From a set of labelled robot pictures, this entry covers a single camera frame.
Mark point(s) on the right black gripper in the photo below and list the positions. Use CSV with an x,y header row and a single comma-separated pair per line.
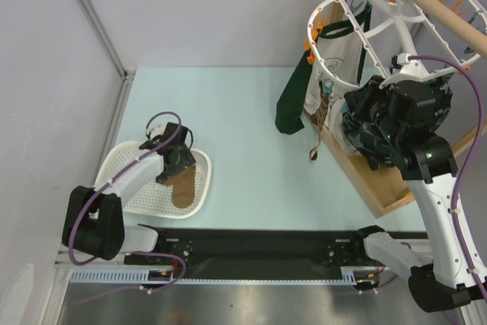
x,y
365,110

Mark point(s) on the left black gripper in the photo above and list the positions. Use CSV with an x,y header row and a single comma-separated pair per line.
x,y
186,160

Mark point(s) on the brown socks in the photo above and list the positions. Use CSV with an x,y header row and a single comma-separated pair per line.
x,y
183,187

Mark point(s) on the teal clothespin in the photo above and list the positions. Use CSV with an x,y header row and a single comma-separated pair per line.
x,y
327,88

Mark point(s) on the brown striped sock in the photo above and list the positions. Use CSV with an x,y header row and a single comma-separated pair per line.
x,y
320,120

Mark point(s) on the white round clip hanger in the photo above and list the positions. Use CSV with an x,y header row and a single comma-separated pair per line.
x,y
400,14

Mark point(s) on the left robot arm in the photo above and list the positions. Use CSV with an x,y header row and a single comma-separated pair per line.
x,y
94,221

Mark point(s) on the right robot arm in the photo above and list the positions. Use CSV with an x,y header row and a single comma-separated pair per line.
x,y
451,277

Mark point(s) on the white perforated laundry basket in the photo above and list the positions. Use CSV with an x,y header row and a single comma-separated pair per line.
x,y
155,199

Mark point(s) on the white printed t-shirt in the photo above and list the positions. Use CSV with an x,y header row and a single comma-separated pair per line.
x,y
341,49

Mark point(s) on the orange clothespin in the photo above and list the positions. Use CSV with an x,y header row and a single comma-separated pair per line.
x,y
310,56

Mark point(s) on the dark green sleeve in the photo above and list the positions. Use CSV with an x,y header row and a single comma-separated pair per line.
x,y
291,102

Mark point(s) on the aluminium corner profile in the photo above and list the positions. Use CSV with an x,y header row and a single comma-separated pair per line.
x,y
103,37

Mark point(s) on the wooden rod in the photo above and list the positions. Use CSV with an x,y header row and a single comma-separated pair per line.
x,y
453,22

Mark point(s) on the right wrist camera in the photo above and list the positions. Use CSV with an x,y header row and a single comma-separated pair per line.
x,y
406,69

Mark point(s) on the wooden rack frame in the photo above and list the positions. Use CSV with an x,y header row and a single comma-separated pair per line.
x,y
382,190

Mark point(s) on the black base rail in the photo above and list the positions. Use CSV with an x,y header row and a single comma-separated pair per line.
x,y
217,254

